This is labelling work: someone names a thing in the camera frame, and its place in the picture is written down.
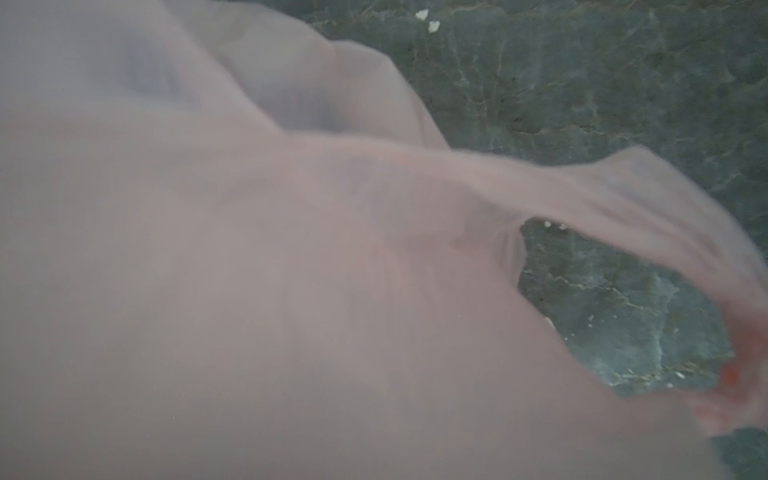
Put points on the pink printed plastic bag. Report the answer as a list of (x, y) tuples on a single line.
[(233, 249)]

